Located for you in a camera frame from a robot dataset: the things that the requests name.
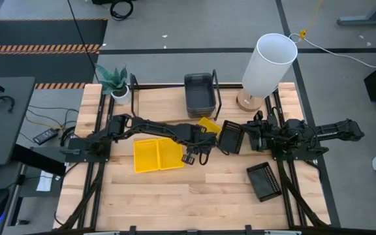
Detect yellow hanging cord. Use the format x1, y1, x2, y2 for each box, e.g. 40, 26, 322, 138
298, 0, 324, 40

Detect green plant in white pot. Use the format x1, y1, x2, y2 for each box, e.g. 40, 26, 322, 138
95, 63, 132, 105

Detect black power adapter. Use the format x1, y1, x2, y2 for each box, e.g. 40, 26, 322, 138
33, 127, 59, 146

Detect grey metal table leg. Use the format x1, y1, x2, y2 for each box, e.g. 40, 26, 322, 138
336, 0, 376, 27

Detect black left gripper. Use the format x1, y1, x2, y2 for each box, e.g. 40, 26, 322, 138
181, 125, 222, 154

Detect black hazard striped floor mat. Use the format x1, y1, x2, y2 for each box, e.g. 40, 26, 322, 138
0, 18, 109, 89

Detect black plastic basket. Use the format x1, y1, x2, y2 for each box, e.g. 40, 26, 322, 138
245, 161, 283, 203
217, 119, 246, 155

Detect dark grey desk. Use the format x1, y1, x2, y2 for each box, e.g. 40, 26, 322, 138
0, 76, 36, 166

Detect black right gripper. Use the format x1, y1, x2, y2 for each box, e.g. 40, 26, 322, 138
240, 111, 275, 153

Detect white shade wooden base lamp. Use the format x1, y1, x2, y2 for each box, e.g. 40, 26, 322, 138
236, 32, 298, 113

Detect yellow plastic basket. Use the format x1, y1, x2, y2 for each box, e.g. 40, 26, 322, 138
157, 136, 185, 170
196, 116, 223, 136
133, 138, 161, 174

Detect coiled black cable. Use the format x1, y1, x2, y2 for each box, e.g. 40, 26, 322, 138
109, 0, 134, 22

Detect white paper sheet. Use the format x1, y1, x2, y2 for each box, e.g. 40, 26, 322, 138
36, 170, 54, 193

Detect white lamp cable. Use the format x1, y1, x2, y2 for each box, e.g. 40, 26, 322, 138
288, 32, 376, 69

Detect thin black cable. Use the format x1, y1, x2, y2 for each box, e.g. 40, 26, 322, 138
66, 0, 100, 83

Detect black metal rig frame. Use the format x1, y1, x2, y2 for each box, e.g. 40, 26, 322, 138
31, 81, 332, 235

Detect wooden shelf with black frame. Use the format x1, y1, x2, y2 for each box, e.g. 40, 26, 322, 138
129, 69, 223, 127

